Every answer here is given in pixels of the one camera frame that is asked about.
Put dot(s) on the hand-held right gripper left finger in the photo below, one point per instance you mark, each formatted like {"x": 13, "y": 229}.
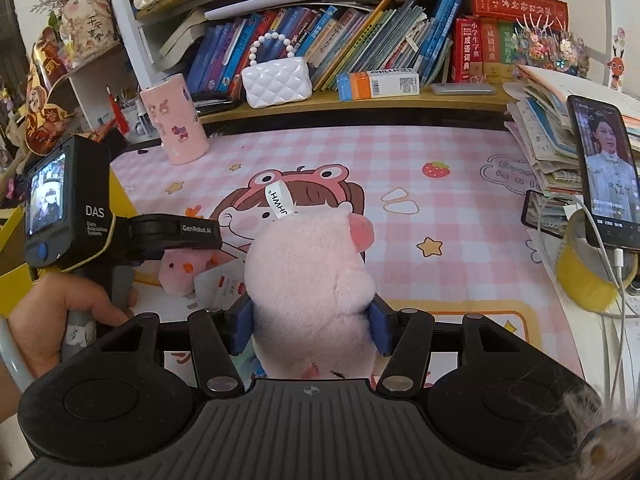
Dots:
{"x": 240, "y": 327}

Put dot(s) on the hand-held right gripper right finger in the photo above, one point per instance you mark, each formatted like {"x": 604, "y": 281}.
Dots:
{"x": 382, "y": 327}

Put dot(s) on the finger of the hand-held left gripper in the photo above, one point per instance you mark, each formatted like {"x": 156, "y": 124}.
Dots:
{"x": 165, "y": 222}

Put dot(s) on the yellow cardboard box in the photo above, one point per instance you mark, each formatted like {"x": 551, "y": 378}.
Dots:
{"x": 122, "y": 192}

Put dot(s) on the small white red-labelled box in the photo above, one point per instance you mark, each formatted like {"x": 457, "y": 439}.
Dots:
{"x": 220, "y": 285}

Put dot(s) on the pink chick plush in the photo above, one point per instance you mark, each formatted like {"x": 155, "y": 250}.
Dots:
{"x": 177, "y": 272}

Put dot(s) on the pink pig plush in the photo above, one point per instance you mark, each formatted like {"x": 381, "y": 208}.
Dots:
{"x": 305, "y": 280}

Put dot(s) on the person's left forearm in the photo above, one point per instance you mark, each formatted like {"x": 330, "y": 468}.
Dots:
{"x": 9, "y": 387}

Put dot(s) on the person's left hand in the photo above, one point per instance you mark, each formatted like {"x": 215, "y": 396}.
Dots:
{"x": 45, "y": 320}

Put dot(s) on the blue toy piece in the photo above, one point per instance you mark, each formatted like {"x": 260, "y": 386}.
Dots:
{"x": 255, "y": 371}

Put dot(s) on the pink checked table mat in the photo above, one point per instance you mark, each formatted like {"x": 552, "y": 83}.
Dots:
{"x": 450, "y": 270}

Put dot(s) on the pink cylindrical pen holder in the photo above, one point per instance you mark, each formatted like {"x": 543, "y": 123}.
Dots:
{"x": 175, "y": 120}

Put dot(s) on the pen cups with pens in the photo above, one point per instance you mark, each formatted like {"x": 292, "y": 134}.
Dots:
{"x": 140, "y": 120}

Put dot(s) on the red tassel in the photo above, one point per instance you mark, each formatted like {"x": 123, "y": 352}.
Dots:
{"x": 116, "y": 110}

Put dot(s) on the red gold paper decoration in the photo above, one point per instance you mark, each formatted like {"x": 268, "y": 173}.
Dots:
{"x": 47, "y": 110}

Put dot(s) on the white quilted handbag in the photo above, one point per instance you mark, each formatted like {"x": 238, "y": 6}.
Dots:
{"x": 275, "y": 82}

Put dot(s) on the dark slim phone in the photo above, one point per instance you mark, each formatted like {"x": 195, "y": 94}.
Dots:
{"x": 530, "y": 212}

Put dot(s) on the beige thick books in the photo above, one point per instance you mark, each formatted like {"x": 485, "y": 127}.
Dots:
{"x": 182, "y": 35}

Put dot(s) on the white shelf unit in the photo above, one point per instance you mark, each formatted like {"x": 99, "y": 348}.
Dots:
{"x": 122, "y": 35}

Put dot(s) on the beige plush doll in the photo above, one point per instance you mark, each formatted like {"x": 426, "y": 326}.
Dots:
{"x": 90, "y": 25}

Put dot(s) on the yellow tape roll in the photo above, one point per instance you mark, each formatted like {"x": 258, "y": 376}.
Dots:
{"x": 582, "y": 280}

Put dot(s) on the wooden bookshelf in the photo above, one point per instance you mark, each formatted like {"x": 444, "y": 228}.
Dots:
{"x": 350, "y": 107}

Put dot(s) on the fuzzy grey cuff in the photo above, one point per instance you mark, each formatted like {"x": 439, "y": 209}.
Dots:
{"x": 600, "y": 425}

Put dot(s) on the orange blue carton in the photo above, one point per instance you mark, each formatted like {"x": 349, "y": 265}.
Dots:
{"x": 380, "y": 85}

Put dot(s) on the long white tube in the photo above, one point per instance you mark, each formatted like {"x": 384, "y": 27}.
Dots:
{"x": 285, "y": 2}

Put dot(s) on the flat grey case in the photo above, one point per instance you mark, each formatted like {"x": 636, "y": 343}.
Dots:
{"x": 462, "y": 89}

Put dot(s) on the stack of books and papers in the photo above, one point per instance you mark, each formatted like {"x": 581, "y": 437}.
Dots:
{"x": 540, "y": 125}

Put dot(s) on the row of blue spined books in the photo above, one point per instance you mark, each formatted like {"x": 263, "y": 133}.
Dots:
{"x": 350, "y": 35}

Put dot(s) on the black smartphone with lit screen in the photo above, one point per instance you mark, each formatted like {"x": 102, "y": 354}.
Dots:
{"x": 605, "y": 175}

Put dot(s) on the glittery hair ornament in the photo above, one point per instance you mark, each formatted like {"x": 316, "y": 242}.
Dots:
{"x": 550, "y": 50}

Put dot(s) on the wide red boxed book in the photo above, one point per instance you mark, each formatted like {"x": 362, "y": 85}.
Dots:
{"x": 515, "y": 2}

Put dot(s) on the cartoon wall sticker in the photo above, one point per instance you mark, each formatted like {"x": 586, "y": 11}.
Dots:
{"x": 617, "y": 65}

